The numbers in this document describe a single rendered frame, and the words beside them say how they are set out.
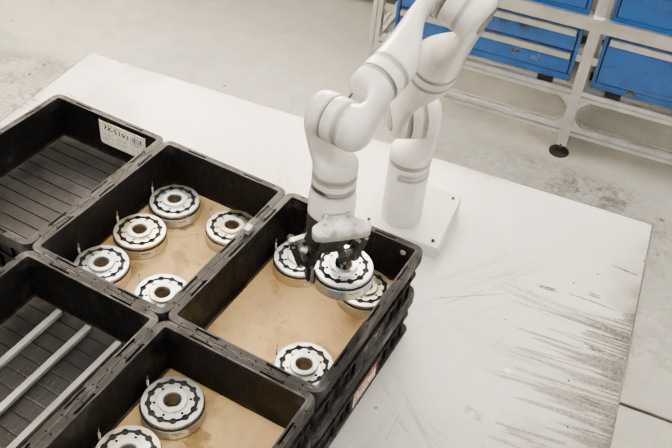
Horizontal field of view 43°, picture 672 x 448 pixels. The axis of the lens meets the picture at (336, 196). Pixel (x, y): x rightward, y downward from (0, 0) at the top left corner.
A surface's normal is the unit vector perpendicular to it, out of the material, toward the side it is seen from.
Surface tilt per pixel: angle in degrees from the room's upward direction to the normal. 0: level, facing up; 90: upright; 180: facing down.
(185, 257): 0
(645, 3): 90
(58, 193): 0
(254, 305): 0
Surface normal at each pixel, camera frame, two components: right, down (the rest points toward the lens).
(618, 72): -0.38, 0.57
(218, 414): 0.08, -0.76
